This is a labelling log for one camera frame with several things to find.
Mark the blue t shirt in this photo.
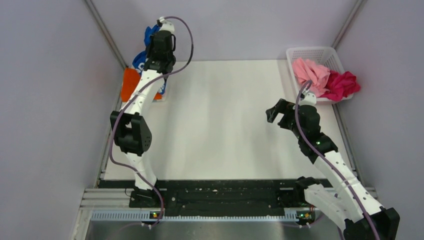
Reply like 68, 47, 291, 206
132, 24, 163, 101

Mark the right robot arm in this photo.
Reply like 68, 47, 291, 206
265, 98, 400, 240

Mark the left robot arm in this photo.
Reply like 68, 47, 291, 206
110, 30, 176, 207

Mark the folded orange t shirt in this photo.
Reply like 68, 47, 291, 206
120, 67, 160, 103

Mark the light pink t shirt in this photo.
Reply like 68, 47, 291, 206
292, 58, 331, 97

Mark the magenta t shirt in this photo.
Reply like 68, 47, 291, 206
320, 70, 361, 102

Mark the white plastic basket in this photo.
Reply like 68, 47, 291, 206
286, 46, 345, 95

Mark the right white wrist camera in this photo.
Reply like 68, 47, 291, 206
299, 92, 317, 106

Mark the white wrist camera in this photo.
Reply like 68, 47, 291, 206
156, 16, 175, 34
299, 92, 317, 106

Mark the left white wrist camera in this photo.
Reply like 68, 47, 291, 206
156, 16, 175, 34

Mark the left corner aluminium post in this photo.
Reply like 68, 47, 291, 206
82, 0, 128, 69

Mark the corner aluminium post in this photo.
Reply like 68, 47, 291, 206
331, 0, 367, 49
82, 0, 128, 69

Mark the white slotted cable duct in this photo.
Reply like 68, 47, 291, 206
90, 210, 312, 222

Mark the right corner aluminium post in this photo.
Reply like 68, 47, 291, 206
331, 0, 367, 49

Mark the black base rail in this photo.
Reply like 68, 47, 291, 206
98, 178, 311, 219

